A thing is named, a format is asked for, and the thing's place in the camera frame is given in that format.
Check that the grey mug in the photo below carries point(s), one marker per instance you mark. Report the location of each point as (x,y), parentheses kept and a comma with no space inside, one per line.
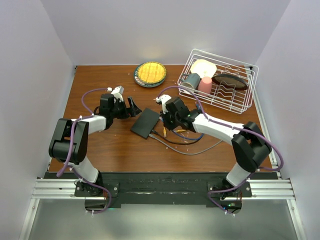
(190,81)

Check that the white bowl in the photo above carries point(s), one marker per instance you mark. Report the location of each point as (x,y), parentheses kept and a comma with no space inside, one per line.
(203,68)

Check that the black network switch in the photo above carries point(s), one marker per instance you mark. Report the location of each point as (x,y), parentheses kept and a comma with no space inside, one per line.
(145,123)

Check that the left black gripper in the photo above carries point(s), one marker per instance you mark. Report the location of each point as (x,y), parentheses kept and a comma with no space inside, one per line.
(134,110)

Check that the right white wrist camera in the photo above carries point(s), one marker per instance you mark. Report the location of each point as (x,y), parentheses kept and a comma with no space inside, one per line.
(162,100)

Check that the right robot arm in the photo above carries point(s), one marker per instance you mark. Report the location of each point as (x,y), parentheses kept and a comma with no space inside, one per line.
(249,145)

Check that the yellow and green plate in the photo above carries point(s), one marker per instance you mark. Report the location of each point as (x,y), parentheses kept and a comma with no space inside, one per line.
(150,74)

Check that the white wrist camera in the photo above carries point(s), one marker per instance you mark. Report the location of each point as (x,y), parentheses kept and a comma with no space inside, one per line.
(162,100)
(117,92)

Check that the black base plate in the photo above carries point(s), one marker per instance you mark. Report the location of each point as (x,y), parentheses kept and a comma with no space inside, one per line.
(182,188)

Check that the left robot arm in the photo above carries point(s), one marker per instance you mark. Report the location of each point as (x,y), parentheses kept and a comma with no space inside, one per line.
(69,143)

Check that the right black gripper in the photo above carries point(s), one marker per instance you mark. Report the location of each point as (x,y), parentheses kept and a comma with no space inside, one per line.
(166,124)

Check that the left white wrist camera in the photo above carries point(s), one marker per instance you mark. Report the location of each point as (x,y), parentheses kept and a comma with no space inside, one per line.
(117,92)

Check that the white wire dish rack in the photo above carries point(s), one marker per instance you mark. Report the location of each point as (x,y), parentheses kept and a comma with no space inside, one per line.
(222,97)

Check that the aluminium frame rail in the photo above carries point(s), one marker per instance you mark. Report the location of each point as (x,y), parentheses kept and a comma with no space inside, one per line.
(58,211)

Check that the brown plate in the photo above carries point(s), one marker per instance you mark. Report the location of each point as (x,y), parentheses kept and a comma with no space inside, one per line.
(230,81)

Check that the pink cup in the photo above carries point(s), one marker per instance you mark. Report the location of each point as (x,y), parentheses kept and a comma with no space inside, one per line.
(205,86)

